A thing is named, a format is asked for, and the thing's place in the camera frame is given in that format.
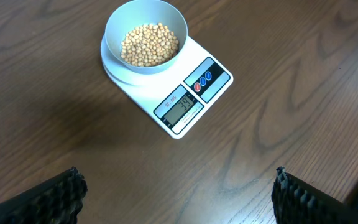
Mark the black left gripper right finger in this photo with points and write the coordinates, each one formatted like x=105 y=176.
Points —
x=296 y=202

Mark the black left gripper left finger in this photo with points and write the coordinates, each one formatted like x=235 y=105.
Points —
x=57 y=200

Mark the white digital kitchen scale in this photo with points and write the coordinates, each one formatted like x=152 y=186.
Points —
x=177 y=97

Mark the soybeans in bowl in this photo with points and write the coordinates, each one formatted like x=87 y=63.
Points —
x=149 y=45

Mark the grey round bowl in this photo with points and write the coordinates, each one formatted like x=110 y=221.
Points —
x=137 y=13

